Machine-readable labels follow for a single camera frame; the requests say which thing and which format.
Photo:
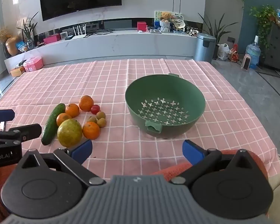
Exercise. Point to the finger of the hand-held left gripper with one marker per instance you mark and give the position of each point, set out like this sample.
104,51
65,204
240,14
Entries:
2,115
25,131

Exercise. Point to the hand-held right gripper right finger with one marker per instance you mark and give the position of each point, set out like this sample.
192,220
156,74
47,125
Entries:
192,150

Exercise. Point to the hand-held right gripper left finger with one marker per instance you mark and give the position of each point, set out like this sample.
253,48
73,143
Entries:
80,148

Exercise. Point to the large yellow-green citrus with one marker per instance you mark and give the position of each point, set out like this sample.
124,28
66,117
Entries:
69,133

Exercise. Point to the orange mandarin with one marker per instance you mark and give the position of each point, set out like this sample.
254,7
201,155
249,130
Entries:
91,130
62,118
72,110
86,103

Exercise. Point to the green cucumber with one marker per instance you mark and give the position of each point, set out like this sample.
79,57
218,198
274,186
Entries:
52,123

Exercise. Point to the brown longan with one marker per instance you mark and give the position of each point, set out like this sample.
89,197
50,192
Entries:
101,122
100,115
92,119

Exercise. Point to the green colander bowl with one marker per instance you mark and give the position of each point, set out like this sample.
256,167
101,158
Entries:
140,91

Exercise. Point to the orange fleece garment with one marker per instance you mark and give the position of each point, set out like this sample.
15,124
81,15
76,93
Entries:
164,171

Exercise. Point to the red cherry tomato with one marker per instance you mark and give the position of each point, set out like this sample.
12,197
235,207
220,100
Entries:
95,109

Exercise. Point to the brown cardboard box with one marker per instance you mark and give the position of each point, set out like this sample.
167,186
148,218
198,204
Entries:
17,71

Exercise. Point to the pink storage box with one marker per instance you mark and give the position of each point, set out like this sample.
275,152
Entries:
33,64

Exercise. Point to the orange round vase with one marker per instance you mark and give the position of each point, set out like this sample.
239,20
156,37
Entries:
12,46

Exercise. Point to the blue snack packet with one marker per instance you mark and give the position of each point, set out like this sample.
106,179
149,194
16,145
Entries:
21,46

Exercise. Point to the pink checked tablecloth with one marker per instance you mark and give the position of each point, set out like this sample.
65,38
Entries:
107,81

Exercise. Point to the dried flower bunch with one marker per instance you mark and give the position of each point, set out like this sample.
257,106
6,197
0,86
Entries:
3,33

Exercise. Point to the green plant in glass vase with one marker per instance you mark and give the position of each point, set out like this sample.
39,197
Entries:
29,31

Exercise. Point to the pink flat box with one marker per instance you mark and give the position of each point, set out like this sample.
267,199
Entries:
51,39

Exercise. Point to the small white device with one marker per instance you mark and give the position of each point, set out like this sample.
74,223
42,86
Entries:
64,35

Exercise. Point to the blue-grey pedal bin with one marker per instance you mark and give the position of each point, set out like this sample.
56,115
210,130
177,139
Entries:
204,49

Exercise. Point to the small pink plastic stool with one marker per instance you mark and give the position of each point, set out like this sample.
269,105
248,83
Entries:
246,61

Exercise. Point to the white plastic bag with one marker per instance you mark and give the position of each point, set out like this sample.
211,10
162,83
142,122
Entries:
222,51

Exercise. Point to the white router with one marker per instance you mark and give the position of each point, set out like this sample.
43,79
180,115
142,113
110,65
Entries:
78,35

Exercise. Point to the white marble media counter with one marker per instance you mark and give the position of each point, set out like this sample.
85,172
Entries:
119,44

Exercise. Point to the blue water jug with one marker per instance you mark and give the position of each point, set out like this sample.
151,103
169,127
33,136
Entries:
253,53

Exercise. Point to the long-leaf potted plant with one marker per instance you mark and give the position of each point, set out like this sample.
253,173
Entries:
214,28

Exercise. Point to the white cap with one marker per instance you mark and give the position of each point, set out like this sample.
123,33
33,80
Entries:
179,24

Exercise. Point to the brown teddy bear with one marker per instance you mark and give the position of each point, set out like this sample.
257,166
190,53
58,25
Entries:
165,19

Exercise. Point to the red box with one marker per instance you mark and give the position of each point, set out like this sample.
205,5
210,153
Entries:
141,26

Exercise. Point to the colourful picture board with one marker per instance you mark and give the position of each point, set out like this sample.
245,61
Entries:
176,16

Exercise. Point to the trailing green pothos plant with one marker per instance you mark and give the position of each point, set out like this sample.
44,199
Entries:
262,16

